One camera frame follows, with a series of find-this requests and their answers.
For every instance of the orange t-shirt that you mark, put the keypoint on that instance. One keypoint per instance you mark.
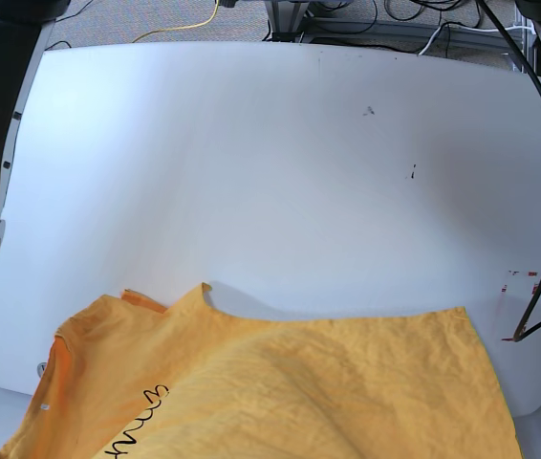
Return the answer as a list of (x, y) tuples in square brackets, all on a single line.
[(130, 378)]

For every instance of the red tape rectangle marking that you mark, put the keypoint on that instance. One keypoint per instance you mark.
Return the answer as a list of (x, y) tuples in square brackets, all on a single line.
[(516, 293)]

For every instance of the left table grommet hole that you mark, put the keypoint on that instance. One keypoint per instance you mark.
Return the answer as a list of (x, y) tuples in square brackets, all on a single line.
[(41, 369)]

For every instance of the aluminium frame rail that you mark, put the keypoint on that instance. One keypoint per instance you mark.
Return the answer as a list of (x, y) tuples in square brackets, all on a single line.
[(413, 27)]

